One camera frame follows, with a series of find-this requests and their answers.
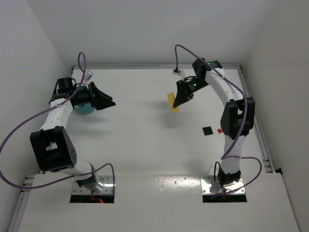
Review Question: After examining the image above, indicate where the long yellow lego plate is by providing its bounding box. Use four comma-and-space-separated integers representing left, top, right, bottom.
167, 92, 179, 113

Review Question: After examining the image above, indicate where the black lego plate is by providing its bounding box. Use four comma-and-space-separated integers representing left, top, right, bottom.
202, 126, 213, 136

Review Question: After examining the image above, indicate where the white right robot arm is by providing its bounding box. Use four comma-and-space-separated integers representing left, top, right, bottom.
173, 58, 255, 186

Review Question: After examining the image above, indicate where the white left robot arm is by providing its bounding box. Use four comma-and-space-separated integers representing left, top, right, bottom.
30, 77, 116, 191

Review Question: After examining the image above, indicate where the teal ribbed divided container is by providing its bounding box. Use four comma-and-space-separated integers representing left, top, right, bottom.
73, 85, 95, 115

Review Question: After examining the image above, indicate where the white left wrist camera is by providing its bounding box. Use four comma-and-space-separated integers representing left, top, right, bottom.
84, 71, 93, 82

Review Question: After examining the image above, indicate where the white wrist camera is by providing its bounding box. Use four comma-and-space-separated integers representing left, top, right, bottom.
172, 69, 185, 80
84, 71, 93, 82

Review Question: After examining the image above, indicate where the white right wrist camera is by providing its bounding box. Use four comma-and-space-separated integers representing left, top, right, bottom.
172, 69, 185, 80

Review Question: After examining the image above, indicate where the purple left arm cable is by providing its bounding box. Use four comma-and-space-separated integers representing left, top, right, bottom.
0, 51, 115, 189

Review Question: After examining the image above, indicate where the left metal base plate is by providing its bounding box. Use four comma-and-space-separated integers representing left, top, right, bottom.
71, 175, 114, 195

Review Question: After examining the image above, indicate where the metal base plate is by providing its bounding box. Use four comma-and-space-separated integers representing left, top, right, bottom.
200, 176, 245, 195
71, 175, 114, 195

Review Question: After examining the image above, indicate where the aluminium table frame rail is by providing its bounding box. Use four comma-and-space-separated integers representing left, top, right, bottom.
238, 65, 276, 173

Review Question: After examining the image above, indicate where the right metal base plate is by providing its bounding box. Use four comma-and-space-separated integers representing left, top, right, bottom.
200, 176, 245, 195

